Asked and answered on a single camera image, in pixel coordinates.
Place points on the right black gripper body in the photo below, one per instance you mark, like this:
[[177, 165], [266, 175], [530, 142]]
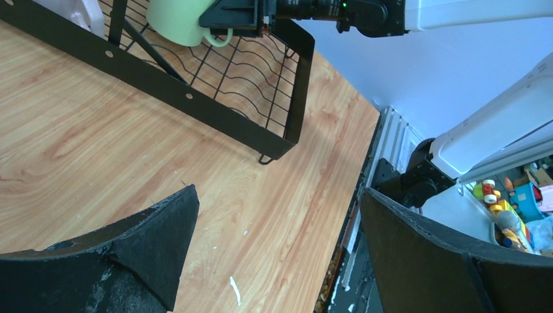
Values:
[[373, 19]]

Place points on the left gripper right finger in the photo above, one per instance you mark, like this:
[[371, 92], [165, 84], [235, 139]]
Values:
[[421, 265]]

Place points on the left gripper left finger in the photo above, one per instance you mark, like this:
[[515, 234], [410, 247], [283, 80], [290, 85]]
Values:
[[132, 265]]

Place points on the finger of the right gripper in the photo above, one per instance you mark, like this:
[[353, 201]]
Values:
[[241, 16]]

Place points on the green handled cream mug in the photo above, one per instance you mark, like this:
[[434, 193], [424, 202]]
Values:
[[178, 21]]

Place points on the black wire dish rack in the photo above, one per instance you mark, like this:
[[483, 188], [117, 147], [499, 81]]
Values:
[[253, 90]]

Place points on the pink mug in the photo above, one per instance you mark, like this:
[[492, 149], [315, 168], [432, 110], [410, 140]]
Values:
[[85, 13]]

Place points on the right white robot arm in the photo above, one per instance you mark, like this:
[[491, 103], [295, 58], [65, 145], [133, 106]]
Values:
[[480, 96]]

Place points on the colourful toys pile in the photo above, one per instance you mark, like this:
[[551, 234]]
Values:
[[520, 205]]

